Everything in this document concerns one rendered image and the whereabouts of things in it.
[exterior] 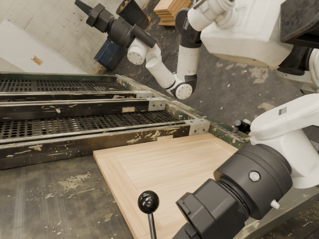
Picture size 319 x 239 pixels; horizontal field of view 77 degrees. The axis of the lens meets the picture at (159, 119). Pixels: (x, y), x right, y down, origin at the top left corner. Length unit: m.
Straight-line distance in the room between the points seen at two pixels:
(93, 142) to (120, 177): 0.19
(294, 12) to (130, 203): 0.57
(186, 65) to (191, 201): 0.67
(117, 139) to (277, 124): 0.57
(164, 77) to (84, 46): 5.09
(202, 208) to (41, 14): 5.66
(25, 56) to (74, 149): 3.76
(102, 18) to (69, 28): 5.05
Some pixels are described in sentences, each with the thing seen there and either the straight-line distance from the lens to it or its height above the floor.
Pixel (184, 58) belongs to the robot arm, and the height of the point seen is 1.24.
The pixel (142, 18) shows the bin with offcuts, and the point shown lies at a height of 0.20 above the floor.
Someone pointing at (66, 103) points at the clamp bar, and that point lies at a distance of 1.12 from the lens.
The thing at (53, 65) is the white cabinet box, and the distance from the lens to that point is 4.45.
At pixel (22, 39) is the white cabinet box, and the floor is 1.71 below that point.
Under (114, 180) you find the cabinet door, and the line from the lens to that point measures 0.61.
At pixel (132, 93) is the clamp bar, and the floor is 1.05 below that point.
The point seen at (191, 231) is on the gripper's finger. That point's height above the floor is 1.43.
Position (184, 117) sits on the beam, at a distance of 1.17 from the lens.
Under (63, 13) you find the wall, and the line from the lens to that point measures 5.81.
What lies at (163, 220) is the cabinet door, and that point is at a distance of 0.52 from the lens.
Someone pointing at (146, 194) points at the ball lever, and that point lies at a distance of 0.36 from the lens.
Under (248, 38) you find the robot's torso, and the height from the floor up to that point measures 1.32.
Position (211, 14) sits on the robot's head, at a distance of 0.60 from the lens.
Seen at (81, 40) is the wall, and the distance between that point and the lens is 5.86.
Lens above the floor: 1.70
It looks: 38 degrees down
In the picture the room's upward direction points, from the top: 54 degrees counter-clockwise
